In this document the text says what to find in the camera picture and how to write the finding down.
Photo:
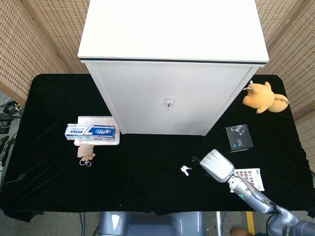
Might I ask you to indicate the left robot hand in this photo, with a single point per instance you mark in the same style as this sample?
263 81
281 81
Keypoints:
3 157

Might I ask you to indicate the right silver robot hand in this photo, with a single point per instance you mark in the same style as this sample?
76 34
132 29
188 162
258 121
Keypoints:
217 164

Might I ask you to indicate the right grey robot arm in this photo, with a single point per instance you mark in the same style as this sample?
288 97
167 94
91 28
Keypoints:
256 199

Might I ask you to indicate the white cabinet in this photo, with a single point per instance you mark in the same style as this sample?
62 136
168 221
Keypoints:
162 73

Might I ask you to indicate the black product box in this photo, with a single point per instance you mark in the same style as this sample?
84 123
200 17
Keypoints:
240 137

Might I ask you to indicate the yellow floor marker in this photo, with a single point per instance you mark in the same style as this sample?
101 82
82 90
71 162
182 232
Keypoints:
250 222

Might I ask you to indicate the brown shoe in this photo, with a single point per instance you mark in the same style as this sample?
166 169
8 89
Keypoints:
241 231

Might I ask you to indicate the black velvet table cloth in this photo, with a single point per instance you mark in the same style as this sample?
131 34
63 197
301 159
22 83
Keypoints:
147 177

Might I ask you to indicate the yellow plush toy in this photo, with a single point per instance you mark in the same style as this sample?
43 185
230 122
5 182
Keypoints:
264 98

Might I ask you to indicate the blue white toothpaste box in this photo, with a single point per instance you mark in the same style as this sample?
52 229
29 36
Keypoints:
93 131

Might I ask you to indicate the white spiral notebook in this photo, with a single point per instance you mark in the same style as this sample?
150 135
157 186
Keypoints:
96 119

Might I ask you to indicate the woven folding screen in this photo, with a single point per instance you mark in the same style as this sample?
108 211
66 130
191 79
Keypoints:
292 49
29 41

